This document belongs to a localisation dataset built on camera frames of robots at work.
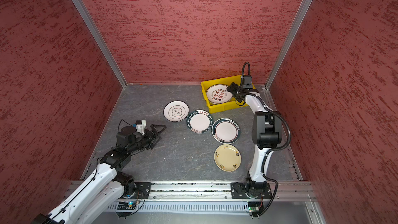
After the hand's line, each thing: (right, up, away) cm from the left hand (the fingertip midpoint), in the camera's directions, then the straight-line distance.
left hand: (164, 134), depth 78 cm
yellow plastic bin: (+27, +13, +21) cm, 37 cm away
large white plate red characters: (+31, +22, +32) cm, 50 cm away
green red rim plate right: (+34, -2, +17) cm, 38 cm away
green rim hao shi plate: (+17, +3, +22) cm, 28 cm away
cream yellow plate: (+34, -15, +9) cm, 38 cm away
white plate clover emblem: (+1, +10, +27) cm, 28 cm away
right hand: (+37, +23, +21) cm, 48 cm away
